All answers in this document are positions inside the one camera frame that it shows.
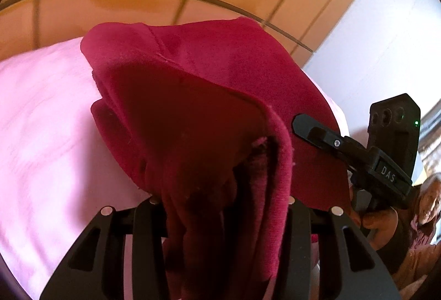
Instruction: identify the dark red garment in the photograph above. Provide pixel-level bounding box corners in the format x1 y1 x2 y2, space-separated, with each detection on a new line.
81 17 351 299

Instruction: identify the person's right hand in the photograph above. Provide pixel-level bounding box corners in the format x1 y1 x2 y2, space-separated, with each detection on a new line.
349 175 401 252

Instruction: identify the person's face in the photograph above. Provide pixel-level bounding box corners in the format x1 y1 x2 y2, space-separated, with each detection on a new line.
418 172 441 225

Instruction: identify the patterned pink blanket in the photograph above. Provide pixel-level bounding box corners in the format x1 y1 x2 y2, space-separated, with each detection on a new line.
392 242 440 293

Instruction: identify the pink bed sheet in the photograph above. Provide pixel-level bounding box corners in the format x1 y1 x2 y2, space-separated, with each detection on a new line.
1 38 348 299

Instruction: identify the black camera box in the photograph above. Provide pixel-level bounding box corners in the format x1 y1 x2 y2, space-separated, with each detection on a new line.
367 93 421 177

